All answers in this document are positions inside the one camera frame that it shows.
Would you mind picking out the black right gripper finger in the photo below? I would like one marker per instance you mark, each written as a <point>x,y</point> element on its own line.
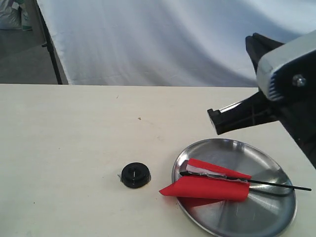
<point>258,45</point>

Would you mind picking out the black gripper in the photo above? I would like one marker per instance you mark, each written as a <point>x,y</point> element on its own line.
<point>298,118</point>

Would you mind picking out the red flag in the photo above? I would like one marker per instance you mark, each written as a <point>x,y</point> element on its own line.
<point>208,181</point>

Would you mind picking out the black round flag base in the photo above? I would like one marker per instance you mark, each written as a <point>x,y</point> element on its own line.
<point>135,175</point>

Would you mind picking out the white backdrop cloth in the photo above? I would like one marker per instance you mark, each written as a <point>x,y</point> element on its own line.
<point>168,42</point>

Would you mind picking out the round steel plate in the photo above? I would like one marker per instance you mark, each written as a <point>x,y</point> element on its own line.
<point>264,208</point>

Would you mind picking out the black stand pole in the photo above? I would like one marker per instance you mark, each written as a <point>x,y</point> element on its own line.
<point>48,44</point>

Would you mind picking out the white sack in background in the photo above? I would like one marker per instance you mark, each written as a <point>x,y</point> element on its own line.
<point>14,16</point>

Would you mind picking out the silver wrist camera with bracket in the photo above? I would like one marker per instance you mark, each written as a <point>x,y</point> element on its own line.
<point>288,73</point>

